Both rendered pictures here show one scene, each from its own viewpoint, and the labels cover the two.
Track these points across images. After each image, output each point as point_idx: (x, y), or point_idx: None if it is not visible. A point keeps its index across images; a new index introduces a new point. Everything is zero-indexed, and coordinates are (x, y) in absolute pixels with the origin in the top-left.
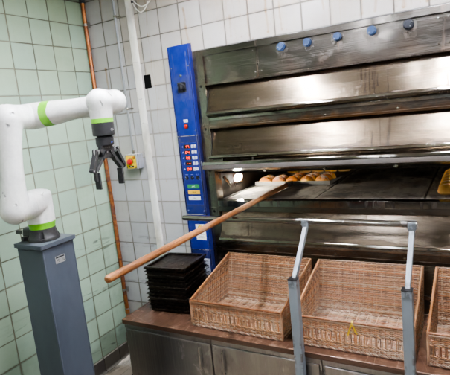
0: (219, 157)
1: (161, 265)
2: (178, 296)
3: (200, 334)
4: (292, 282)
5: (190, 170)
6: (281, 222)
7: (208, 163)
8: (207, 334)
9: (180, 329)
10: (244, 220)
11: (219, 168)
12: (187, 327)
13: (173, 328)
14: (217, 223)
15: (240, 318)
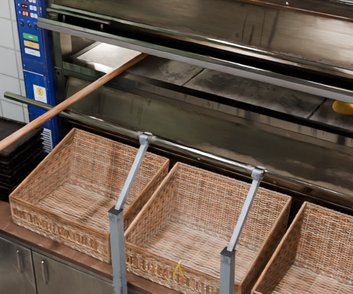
0: (60, 13)
1: None
2: (1, 183)
3: (19, 238)
4: (113, 215)
5: (25, 14)
6: (118, 132)
7: (45, 20)
8: (26, 240)
9: None
10: (76, 118)
11: (58, 31)
12: (6, 226)
13: None
14: (35, 127)
15: (65, 229)
